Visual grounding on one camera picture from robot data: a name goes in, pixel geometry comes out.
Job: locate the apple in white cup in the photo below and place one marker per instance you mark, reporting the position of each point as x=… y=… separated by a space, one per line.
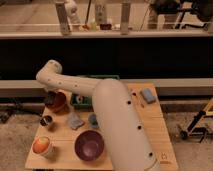
x=42 y=146

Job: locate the purple bowl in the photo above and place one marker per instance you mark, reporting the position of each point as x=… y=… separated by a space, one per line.
x=89 y=145

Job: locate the red bowl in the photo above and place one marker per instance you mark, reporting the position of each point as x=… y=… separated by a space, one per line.
x=59 y=103

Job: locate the green plastic tray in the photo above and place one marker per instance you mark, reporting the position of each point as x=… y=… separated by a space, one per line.
x=87 y=101

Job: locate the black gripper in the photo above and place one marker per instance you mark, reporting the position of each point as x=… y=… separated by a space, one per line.
x=50 y=98

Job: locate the crumpled light blue cloth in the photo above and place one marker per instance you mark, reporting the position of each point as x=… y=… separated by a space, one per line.
x=74 y=121

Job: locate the small metal cup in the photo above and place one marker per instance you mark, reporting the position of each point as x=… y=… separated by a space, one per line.
x=47 y=122

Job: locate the white roll in tray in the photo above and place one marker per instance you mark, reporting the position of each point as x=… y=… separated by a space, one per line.
x=79 y=99

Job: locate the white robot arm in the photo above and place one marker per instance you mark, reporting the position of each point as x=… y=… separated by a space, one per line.
x=127 y=143

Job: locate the small blue cup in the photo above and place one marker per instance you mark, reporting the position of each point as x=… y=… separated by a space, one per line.
x=93 y=121

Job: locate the blue sponge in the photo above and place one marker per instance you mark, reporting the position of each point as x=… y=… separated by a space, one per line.
x=148 y=96

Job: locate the yellow black cart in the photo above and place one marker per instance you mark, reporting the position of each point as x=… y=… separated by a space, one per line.
x=198 y=126

